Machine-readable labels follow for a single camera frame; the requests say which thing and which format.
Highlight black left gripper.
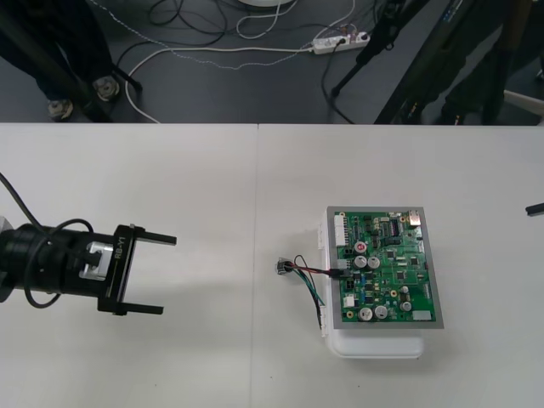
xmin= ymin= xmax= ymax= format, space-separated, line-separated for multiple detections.
xmin=97 ymin=224 xmax=178 ymax=316

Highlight red black green cable bundle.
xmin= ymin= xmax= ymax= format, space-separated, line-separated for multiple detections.
xmin=271 ymin=253 xmax=352 ymax=331

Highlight large black tripod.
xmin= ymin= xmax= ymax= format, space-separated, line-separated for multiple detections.
xmin=373 ymin=0 xmax=468 ymax=125

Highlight milky plastic box with lid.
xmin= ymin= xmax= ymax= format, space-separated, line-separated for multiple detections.
xmin=315 ymin=206 xmax=426 ymax=360

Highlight slim black tripod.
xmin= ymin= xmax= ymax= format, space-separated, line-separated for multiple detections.
xmin=331 ymin=0 xmax=430 ymax=97

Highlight white power strip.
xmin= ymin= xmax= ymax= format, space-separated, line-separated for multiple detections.
xmin=313 ymin=31 xmax=372 ymax=55

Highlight white round base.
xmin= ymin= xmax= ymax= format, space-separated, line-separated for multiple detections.
xmin=236 ymin=0 xmax=297 ymax=8

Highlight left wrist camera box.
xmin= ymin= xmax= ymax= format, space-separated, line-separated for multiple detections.
xmin=79 ymin=240 xmax=113 ymax=282

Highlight green circuit board grey frame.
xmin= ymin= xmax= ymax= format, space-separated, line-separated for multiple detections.
xmin=326 ymin=206 xmax=447 ymax=332

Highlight thin white twisted cord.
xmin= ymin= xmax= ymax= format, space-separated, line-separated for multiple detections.
xmin=89 ymin=0 xmax=316 ymax=71

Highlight thick white floor cable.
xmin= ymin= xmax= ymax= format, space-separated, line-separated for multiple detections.
xmin=125 ymin=43 xmax=318 ymax=124

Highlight black floor cable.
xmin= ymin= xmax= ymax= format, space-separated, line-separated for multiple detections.
xmin=320 ymin=43 xmax=356 ymax=125

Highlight white looped cable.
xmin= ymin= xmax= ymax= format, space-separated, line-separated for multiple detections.
xmin=235 ymin=0 xmax=356 ymax=40

